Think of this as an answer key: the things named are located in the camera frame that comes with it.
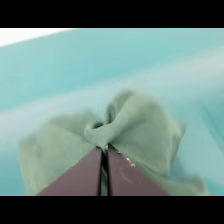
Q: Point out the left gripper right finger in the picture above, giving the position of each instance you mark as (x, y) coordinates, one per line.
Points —
(131, 178)

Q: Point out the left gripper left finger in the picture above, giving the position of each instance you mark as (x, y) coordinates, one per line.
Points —
(78, 178)

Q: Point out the green T-shirt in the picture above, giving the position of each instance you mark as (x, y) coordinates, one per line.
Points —
(143, 133)

